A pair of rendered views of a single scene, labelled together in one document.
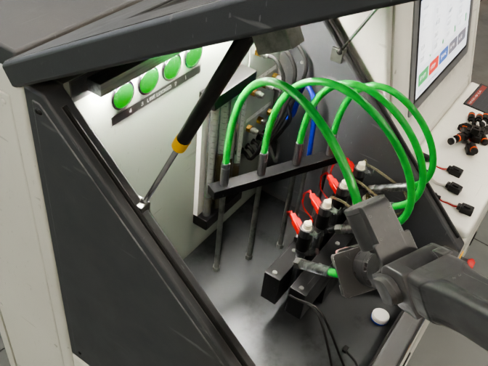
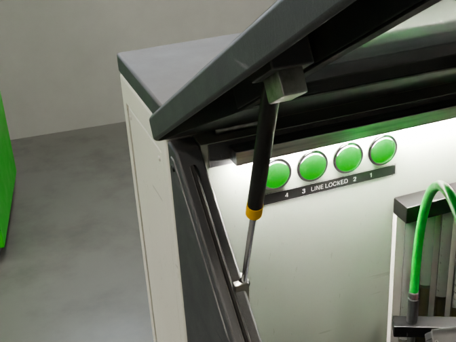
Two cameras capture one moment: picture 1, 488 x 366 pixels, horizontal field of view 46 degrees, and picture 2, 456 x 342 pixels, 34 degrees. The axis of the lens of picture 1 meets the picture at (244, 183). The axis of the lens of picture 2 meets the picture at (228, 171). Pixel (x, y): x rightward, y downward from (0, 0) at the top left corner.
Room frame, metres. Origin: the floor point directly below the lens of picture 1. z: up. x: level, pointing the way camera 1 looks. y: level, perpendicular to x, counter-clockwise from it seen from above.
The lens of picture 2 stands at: (-0.02, -0.38, 1.89)
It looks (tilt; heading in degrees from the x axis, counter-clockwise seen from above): 27 degrees down; 41
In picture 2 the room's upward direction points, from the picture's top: 4 degrees counter-clockwise
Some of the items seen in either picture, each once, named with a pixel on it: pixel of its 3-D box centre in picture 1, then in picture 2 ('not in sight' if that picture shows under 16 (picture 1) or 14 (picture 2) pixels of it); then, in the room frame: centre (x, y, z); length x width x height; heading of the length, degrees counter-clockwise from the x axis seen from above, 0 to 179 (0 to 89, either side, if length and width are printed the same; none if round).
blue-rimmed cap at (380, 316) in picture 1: (380, 316); not in sight; (0.82, -0.34, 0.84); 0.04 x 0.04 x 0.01
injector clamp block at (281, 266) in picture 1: (319, 258); not in sight; (0.91, -0.19, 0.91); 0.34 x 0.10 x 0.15; 150
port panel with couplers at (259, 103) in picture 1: (266, 84); not in sight; (1.15, -0.02, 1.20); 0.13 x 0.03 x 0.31; 150
